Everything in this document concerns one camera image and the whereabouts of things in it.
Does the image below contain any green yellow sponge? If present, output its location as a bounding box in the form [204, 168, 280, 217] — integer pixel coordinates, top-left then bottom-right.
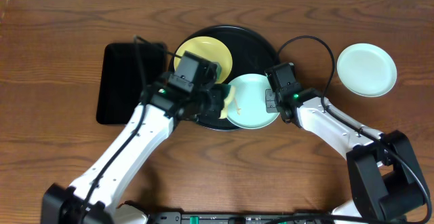
[219, 83, 236, 119]

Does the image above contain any light blue plate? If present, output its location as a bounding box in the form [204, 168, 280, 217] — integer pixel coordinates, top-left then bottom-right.
[336, 43, 397, 98]
[227, 74, 279, 130]

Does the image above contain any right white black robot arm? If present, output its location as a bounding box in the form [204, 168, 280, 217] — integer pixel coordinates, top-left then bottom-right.
[265, 83, 433, 223]

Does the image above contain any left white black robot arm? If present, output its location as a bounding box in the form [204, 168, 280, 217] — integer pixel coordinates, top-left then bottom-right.
[41, 81, 235, 223]

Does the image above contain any round black serving tray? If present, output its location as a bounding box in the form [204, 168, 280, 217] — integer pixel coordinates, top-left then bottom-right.
[178, 25, 279, 131]

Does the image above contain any black rectangular tray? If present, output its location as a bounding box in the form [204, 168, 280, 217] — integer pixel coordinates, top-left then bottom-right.
[96, 43, 167, 125]

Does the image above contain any yellow plate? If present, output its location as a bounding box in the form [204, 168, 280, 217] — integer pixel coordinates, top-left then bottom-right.
[176, 36, 233, 83]

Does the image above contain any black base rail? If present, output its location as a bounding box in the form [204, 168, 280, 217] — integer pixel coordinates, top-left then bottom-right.
[148, 211, 313, 224]

